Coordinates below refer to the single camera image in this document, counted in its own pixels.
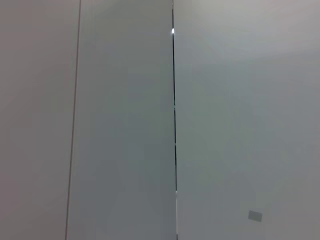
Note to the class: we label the grey wall plate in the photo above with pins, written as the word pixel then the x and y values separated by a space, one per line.
pixel 255 215

